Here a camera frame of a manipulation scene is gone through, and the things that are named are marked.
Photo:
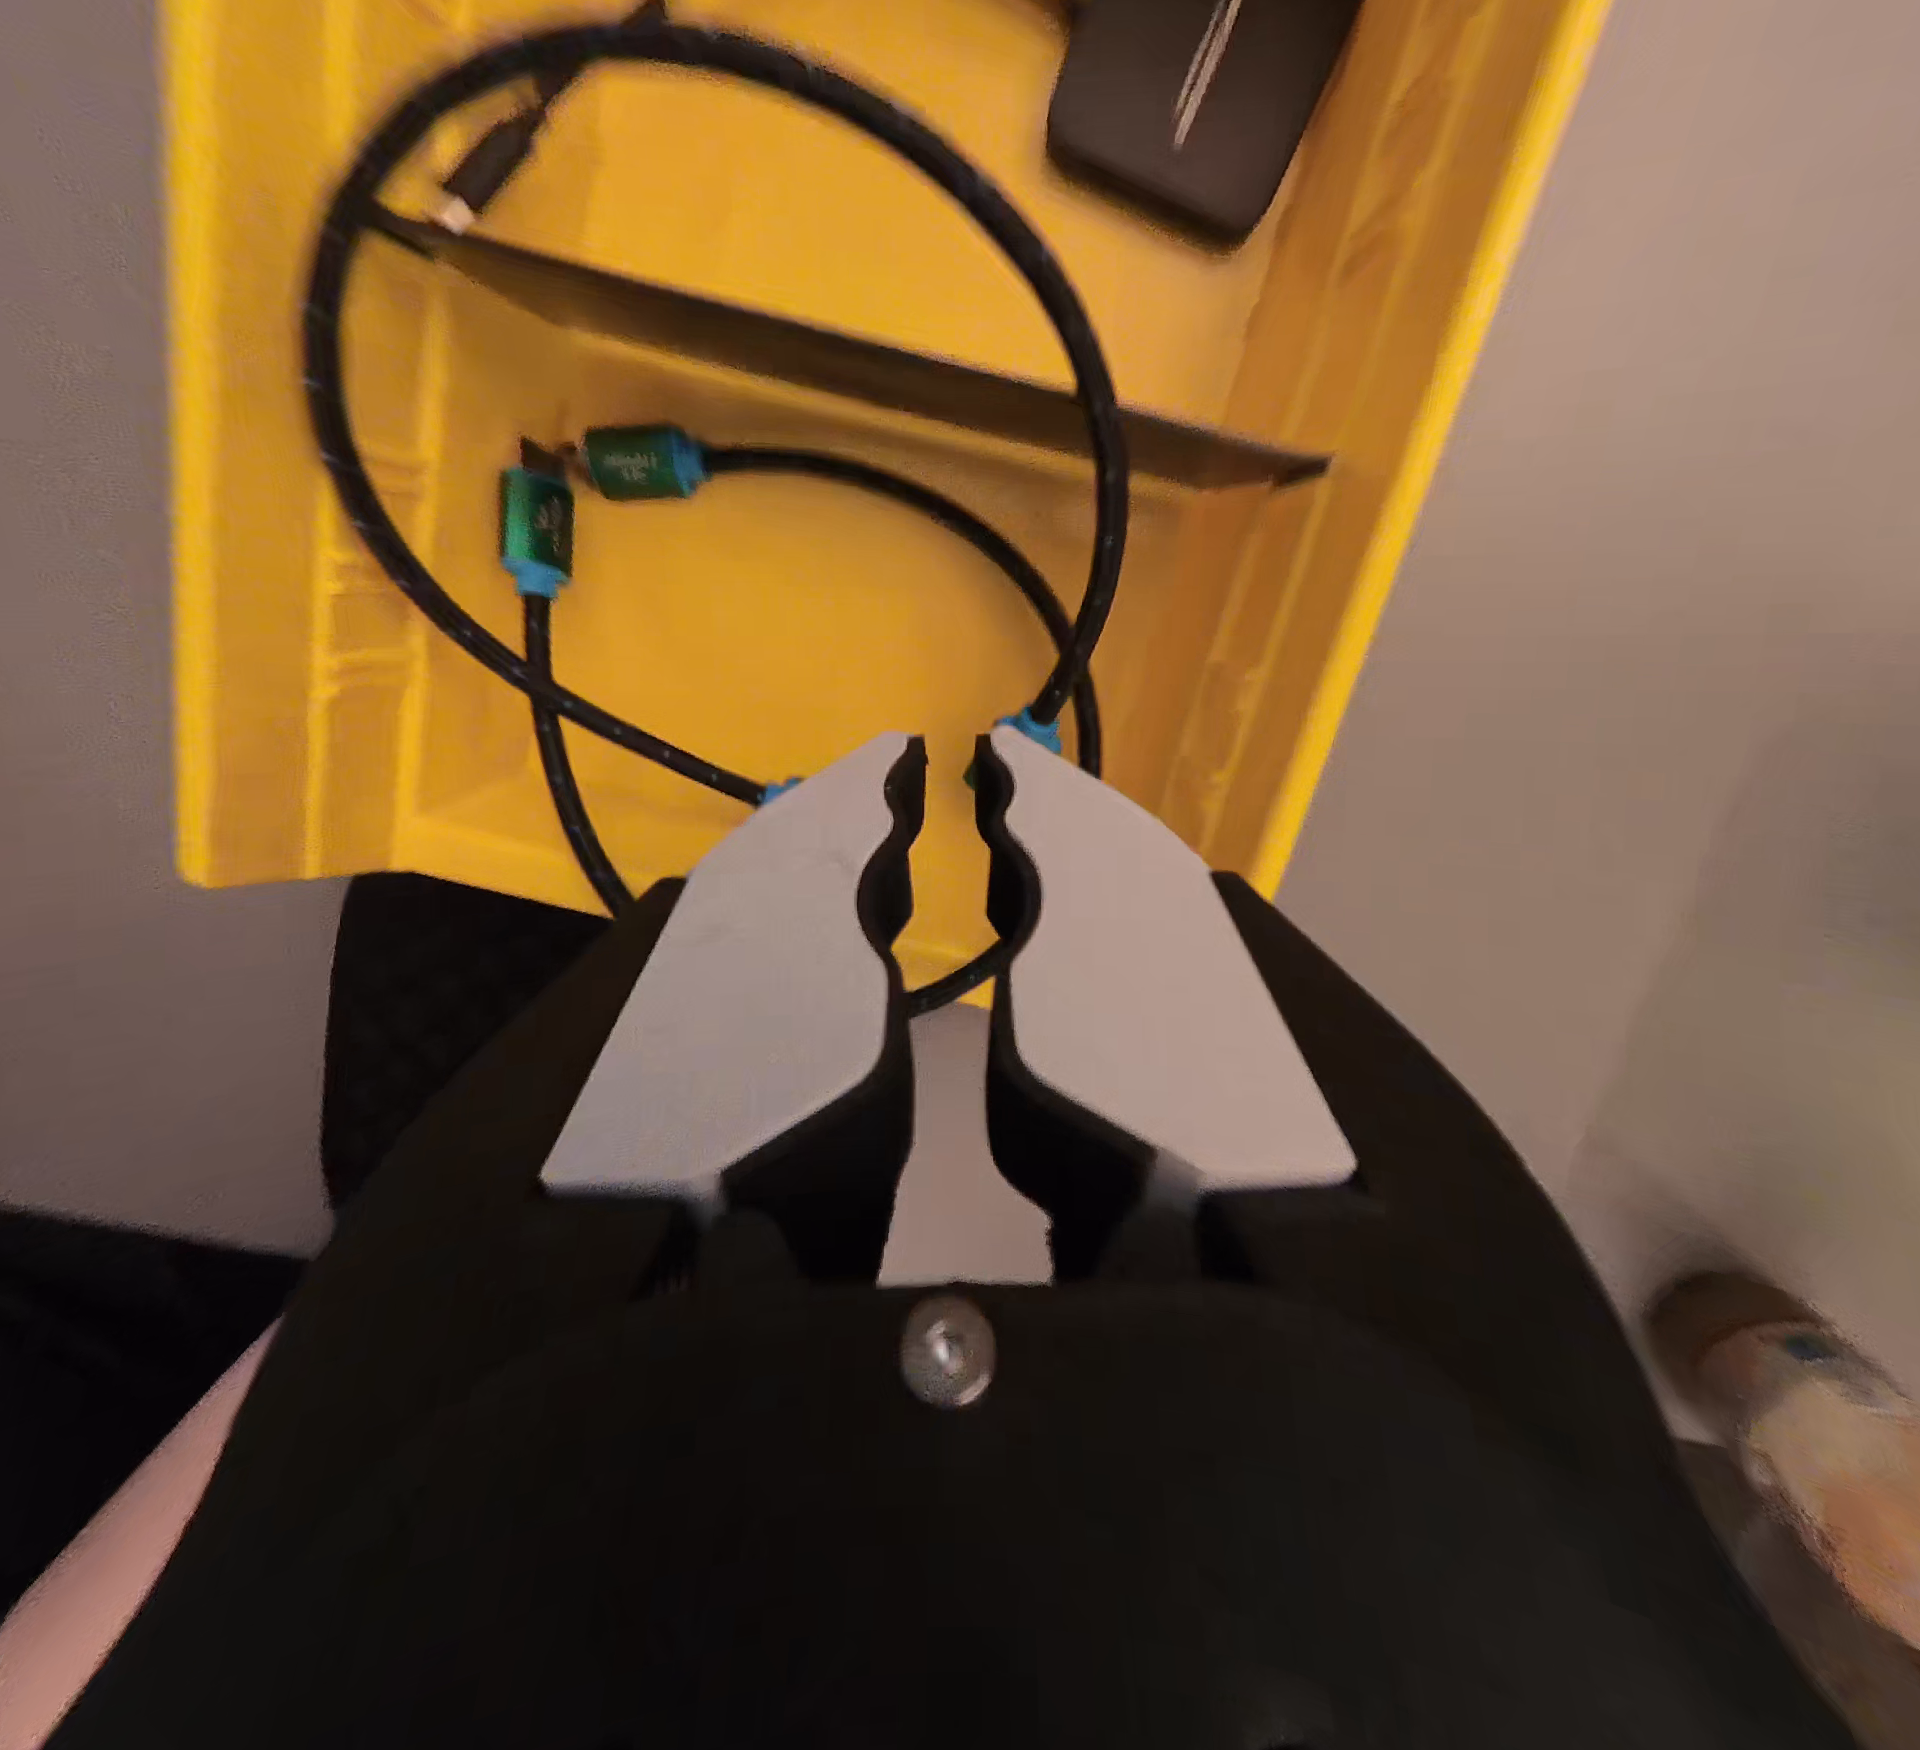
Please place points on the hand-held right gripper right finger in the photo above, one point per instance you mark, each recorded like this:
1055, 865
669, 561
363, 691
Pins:
1168, 1018

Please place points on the clear bottle brown cap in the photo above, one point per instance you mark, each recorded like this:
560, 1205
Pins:
1797, 1423

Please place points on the black bin divider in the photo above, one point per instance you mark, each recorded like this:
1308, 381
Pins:
975, 393

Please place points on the black square hdmi hub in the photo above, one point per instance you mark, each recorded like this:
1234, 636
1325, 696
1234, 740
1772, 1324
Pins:
1199, 55

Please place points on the black mesh cushion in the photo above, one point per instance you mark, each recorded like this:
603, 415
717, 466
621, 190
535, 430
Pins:
439, 1028

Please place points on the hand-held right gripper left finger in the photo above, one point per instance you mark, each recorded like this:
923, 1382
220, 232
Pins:
733, 1018

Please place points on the yellow plastic bin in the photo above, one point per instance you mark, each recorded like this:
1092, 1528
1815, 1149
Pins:
897, 579

